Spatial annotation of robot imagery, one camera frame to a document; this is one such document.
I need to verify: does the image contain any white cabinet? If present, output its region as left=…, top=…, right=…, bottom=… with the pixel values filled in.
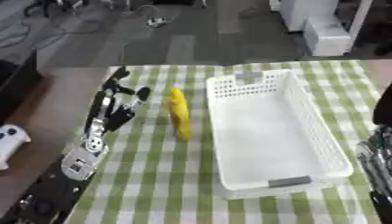
left=278, top=0, right=375, bottom=58

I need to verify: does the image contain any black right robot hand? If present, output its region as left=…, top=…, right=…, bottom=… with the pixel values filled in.
left=370, top=84, right=392, bottom=127

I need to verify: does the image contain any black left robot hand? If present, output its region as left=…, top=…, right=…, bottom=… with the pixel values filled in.
left=82, top=66, right=153, bottom=140

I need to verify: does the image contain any yellow toy banana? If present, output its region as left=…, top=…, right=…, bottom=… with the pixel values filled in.
left=166, top=87, right=193, bottom=142

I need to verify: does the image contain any white plastic basket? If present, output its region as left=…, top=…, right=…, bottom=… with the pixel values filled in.
left=205, top=69, right=355, bottom=200

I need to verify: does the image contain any white game controller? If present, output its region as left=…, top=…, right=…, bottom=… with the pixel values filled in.
left=0, top=124, right=32, bottom=172

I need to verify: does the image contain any black cabinet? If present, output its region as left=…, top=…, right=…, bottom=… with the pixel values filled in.
left=0, top=49, right=43, bottom=123

